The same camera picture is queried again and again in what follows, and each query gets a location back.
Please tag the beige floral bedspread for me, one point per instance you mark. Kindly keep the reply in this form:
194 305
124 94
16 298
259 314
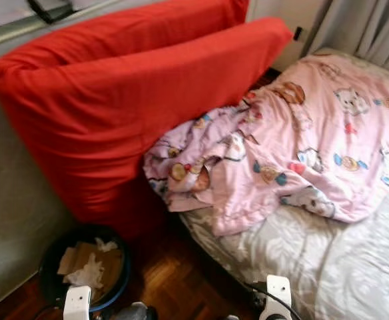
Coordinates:
321 266

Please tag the brown cardboard piece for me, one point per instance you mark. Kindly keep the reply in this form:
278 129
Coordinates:
111 263

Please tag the pink cartoon print blanket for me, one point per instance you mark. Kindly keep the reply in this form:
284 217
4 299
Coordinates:
288 146

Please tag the white crumpled paper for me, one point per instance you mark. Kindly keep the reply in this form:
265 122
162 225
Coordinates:
88 273

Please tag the black round waste bin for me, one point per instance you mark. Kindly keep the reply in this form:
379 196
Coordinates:
48 276

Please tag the white quilted mattress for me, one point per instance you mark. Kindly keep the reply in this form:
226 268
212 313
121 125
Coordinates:
14 186

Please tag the large red folded cushion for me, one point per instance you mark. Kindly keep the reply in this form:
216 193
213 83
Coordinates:
114 113

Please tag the grey curtain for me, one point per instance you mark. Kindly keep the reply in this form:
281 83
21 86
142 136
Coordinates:
361 23

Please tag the grey metal bar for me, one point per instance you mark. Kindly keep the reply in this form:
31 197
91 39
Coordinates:
14 32

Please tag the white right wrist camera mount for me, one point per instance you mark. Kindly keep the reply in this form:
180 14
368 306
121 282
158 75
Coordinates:
278 296

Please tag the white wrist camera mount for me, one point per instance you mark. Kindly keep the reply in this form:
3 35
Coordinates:
278 296
76 303

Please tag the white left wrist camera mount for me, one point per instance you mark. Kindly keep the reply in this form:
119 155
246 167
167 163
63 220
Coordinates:
76 303

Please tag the small black wall socket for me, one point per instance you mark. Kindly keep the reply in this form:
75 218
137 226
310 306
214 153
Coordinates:
298 33

